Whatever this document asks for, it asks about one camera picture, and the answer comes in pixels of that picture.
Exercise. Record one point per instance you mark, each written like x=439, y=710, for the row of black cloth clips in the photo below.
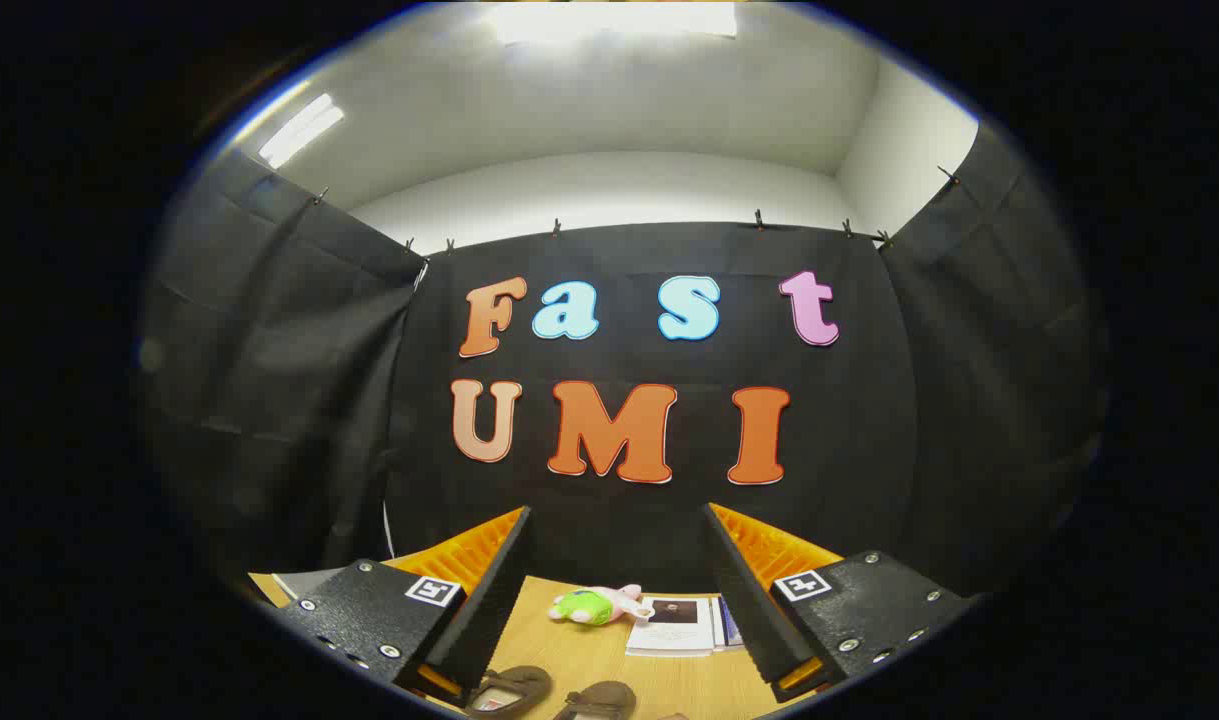
x=759, y=218

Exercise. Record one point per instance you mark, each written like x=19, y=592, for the ceiling light panel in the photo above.
x=301, y=130

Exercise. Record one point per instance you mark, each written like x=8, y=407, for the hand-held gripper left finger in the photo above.
x=489, y=620

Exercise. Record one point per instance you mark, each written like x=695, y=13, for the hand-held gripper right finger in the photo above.
x=749, y=610

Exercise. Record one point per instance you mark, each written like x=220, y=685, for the black backdrop cloth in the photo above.
x=869, y=400

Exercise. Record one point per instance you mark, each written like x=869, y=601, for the blue cover book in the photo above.
x=729, y=622

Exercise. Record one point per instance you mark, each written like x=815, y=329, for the brown fuzzy slipper shoe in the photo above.
x=517, y=685
x=599, y=698

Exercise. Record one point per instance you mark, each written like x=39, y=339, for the white book with dark photo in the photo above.
x=674, y=630

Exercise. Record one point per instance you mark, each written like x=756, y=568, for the green and pink plush toy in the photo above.
x=589, y=606

